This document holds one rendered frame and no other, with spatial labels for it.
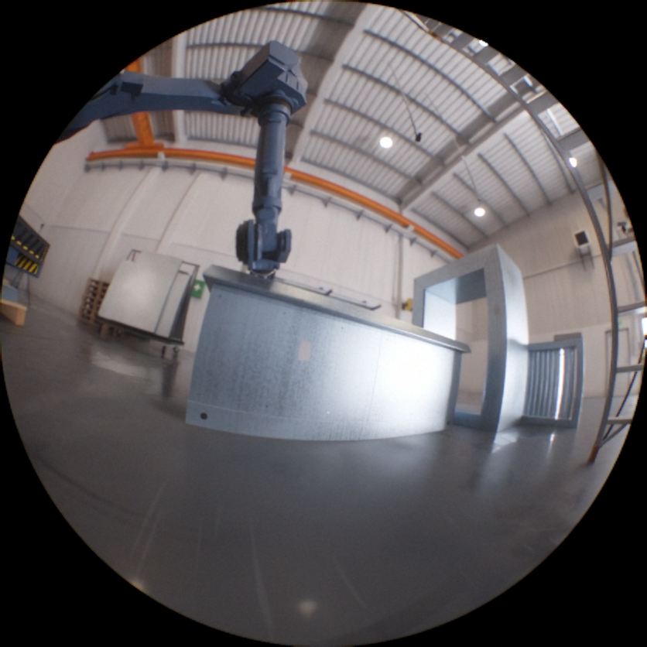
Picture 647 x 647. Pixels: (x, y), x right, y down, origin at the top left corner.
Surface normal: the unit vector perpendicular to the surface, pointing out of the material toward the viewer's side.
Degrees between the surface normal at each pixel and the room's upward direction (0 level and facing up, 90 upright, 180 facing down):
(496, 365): 90
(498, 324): 90
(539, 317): 90
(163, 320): 78
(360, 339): 90
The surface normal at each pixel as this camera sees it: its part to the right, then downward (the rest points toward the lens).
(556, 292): -0.92, -0.22
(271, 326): 0.40, -0.11
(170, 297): 0.42, -0.32
